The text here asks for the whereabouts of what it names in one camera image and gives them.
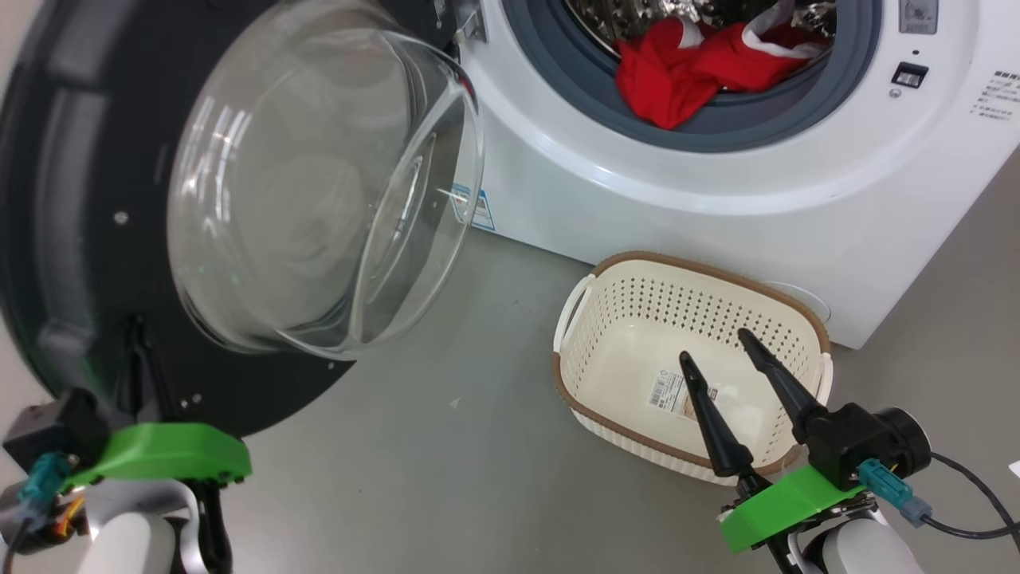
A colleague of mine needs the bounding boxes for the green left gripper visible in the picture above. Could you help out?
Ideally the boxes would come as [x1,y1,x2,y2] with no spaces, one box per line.
[64,313,253,489]

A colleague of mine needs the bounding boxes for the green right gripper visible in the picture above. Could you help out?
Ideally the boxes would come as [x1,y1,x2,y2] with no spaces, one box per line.
[678,328,877,556]

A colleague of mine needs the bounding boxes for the dark grey round door panel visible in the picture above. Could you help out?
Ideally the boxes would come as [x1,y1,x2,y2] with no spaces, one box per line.
[0,0,487,439]

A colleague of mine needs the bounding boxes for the red cloth garment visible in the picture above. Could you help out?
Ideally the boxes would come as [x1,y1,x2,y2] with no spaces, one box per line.
[615,0,834,131]

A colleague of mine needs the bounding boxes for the white barcode label sticker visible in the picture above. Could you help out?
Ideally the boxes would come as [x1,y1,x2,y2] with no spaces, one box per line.
[647,367,718,417]

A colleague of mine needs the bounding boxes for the cream perforated laundry basket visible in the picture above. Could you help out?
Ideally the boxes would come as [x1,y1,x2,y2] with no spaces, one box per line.
[552,250,834,487]

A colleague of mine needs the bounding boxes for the white front-load washing machine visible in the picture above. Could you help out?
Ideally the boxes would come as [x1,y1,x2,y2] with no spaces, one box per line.
[434,0,1020,350]

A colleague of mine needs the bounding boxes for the steel washer drum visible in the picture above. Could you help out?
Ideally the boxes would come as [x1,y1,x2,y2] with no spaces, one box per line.
[566,0,838,49]

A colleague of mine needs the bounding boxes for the metal door hinge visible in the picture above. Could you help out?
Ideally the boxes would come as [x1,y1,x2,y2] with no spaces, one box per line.
[454,0,488,45]

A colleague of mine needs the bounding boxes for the round white filter cover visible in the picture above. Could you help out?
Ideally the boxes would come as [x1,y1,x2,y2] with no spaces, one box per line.
[765,281,831,324]

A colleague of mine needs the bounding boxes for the blue energy label sticker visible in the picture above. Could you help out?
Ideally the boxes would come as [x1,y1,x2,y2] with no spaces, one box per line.
[450,183,496,232]

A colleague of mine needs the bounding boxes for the grey warning sticker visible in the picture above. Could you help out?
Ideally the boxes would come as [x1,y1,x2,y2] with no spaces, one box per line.
[899,0,940,35]

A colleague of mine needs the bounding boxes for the teal left cable connector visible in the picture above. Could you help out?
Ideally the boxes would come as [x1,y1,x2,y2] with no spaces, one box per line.
[18,451,74,505]

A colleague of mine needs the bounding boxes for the teal cable connector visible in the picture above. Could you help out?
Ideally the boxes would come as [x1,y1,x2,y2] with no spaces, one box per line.
[857,458,933,527]
[18,451,74,505]

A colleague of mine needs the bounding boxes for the teal right cable connector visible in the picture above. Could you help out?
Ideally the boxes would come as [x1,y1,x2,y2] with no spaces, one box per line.
[857,458,933,527]

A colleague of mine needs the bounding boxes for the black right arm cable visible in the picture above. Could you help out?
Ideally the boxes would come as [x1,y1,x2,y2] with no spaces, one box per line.
[920,450,1020,551]

